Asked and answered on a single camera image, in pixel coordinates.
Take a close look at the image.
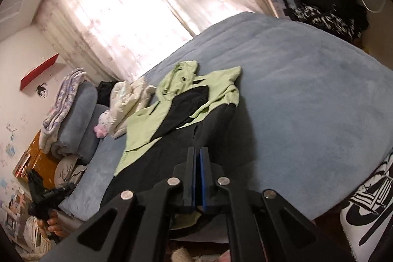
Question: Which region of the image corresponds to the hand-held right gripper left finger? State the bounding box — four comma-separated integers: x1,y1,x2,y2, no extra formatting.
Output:
40,147,200,262

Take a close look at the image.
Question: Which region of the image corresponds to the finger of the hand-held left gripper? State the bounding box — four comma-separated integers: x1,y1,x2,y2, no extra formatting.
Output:
52,183,76,198

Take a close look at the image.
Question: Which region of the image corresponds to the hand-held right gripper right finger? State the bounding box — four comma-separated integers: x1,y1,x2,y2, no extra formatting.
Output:
199,148,357,262

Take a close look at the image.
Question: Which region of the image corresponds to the green and black hooded jacket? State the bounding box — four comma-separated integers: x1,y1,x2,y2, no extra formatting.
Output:
100,60,255,239

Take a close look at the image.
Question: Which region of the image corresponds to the person's left hand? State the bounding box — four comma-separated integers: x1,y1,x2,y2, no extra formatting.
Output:
38,209,67,243

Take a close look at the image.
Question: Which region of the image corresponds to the beige pillow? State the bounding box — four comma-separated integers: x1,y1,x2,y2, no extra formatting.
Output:
55,154,88,192

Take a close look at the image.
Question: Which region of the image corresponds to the orange wooden nightstand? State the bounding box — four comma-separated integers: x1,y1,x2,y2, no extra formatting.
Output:
12,130,62,192

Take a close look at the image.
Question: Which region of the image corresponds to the grey-blue folded blanket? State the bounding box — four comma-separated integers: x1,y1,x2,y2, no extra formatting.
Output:
74,104,109,166
49,82,99,158

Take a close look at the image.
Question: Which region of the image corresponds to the white and pink cat plush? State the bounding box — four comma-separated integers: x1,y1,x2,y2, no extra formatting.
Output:
94,111,112,139

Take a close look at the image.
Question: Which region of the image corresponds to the person's cream knit sweater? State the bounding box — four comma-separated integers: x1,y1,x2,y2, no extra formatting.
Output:
170,247,200,262

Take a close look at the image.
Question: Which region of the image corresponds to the purple floral quilt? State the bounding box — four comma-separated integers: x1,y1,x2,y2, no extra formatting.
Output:
41,67,88,154

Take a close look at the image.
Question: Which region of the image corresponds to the white puffer jacket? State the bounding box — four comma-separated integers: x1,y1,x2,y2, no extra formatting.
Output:
109,77,157,139

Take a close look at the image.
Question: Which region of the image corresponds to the blue fleece bed blanket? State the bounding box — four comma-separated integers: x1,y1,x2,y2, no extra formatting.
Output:
58,11,393,246

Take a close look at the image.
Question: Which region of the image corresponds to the black and white printed cloth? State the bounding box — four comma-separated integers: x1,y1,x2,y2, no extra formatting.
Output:
339,153,393,262

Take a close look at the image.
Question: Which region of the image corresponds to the sheer floral curtain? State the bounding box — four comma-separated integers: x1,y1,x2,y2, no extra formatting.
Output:
34,0,274,83

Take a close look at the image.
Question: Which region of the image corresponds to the white cardboard box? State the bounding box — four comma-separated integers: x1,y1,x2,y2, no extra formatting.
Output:
270,0,292,18

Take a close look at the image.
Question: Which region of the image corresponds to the face wall sticker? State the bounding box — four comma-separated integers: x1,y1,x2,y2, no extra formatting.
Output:
36,82,50,100

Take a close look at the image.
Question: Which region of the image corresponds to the red wall shelf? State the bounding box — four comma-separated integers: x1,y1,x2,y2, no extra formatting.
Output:
20,53,59,91

